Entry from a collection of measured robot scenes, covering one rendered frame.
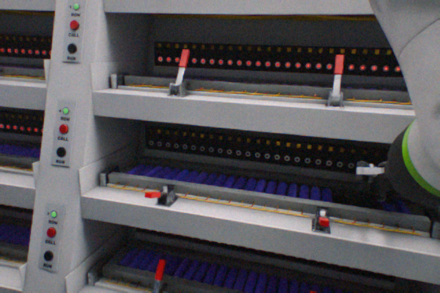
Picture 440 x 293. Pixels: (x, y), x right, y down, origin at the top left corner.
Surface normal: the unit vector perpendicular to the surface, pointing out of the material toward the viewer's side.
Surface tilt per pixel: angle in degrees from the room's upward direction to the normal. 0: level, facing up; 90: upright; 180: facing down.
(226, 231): 107
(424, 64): 101
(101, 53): 90
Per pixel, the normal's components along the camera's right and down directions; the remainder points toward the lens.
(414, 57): -0.99, 0.15
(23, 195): -0.27, 0.26
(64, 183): -0.25, -0.03
